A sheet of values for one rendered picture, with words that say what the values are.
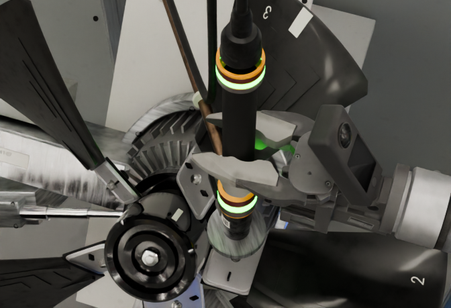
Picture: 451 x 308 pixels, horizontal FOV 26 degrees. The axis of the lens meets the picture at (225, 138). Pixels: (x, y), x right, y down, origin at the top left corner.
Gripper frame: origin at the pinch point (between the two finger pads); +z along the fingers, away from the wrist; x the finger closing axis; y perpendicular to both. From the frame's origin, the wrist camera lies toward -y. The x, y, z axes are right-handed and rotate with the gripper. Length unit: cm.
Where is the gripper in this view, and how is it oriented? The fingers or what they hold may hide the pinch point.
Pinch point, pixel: (211, 136)
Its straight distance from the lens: 99.4
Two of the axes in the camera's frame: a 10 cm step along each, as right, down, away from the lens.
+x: 3.1, -8.3, 4.7
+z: -9.5, -2.7, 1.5
